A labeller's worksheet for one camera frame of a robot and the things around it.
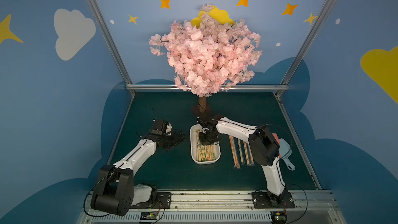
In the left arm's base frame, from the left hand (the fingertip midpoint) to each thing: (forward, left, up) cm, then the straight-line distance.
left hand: (182, 138), depth 87 cm
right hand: (+1, -13, -6) cm, 15 cm away
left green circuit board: (-36, +13, -9) cm, 39 cm away
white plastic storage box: (-4, -18, -8) cm, 20 cm away
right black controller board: (-35, -49, -10) cm, 61 cm away
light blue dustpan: (-2, -63, -9) cm, 63 cm away
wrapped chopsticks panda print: (-3, -10, -6) cm, 12 cm away
